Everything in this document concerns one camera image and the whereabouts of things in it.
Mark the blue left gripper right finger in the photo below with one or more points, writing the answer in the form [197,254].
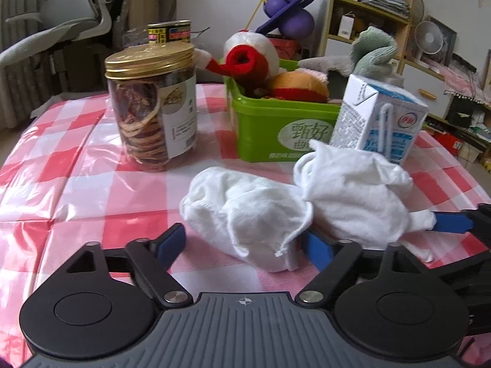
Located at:
[318,247]

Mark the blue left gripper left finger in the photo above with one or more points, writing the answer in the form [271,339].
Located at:
[169,245]

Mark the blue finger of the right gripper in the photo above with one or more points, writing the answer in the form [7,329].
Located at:
[453,222]

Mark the white cloth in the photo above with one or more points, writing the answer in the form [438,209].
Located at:
[249,217]
[359,195]

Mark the burger plush toy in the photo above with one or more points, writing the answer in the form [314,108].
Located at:
[299,87]

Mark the pink plush toy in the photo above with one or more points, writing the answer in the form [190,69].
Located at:
[319,75]

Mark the pink checkered tablecloth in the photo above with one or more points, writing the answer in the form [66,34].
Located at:
[67,183]

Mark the milk carton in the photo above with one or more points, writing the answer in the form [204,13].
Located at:
[378,117]

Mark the green plastic bin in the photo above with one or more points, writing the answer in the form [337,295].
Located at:
[272,130]

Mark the low drawer cabinet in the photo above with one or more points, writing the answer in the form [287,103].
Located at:
[428,86]

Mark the gold lid snack jar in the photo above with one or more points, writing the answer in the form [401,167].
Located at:
[152,90]

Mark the grey green plush toy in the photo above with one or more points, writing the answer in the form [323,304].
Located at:
[370,57]

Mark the small white desk fan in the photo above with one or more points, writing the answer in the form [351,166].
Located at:
[428,39]

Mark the red white plush toy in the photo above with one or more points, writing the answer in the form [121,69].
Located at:
[249,58]

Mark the red chips barrel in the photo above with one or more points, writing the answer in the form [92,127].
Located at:
[287,49]

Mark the drink can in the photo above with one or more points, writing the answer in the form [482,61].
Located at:
[173,31]

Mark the wooden shelf cabinet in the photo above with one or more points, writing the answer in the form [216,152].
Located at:
[365,14]

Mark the purple bounce ball toy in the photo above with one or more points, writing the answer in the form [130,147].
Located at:
[289,17]

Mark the grey office chair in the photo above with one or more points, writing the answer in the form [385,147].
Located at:
[53,46]

